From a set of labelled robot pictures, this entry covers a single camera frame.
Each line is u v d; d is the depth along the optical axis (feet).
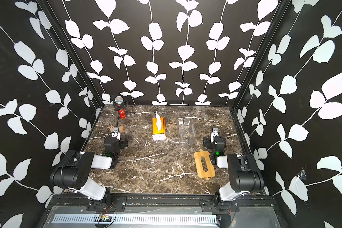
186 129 3.48
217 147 2.39
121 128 3.35
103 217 2.30
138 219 2.30
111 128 3.39
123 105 3.13
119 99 2.99
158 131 3.13
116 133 2.61
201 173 2.81
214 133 2.64
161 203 2.46
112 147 2.41
